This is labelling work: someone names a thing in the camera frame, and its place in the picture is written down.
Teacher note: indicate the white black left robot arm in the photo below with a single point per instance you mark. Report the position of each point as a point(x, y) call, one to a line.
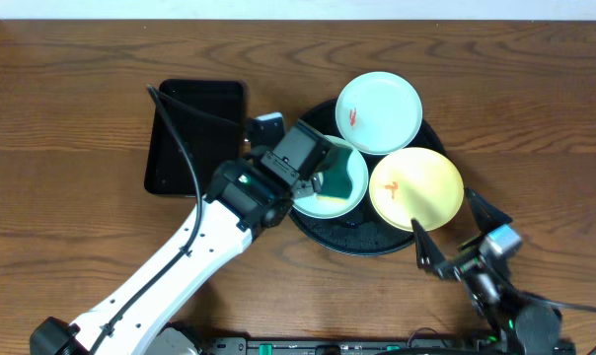
point(245, 197)

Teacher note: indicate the green yellow sponge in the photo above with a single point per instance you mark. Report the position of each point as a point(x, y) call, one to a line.
point(336, 184)

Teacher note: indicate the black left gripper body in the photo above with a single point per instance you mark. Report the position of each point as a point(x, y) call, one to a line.
point(307, 185)

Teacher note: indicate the yellow plate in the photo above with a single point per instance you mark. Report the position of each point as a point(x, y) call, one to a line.
point(416, 184)

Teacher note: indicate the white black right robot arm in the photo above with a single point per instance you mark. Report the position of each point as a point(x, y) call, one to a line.
point(517, 325)

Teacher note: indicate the mint plate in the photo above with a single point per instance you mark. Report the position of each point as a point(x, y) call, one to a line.
point(378, 113)
point(359, 175)

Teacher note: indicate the black rectangular tray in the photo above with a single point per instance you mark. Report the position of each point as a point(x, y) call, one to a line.
point(209, 116)

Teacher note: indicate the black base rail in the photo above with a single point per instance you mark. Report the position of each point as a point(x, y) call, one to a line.
point(176, 339)

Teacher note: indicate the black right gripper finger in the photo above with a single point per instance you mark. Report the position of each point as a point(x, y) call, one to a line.
point(428, 256)
point(487, 217)

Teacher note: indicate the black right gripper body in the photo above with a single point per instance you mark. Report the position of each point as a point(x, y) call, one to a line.
point(463, 264)

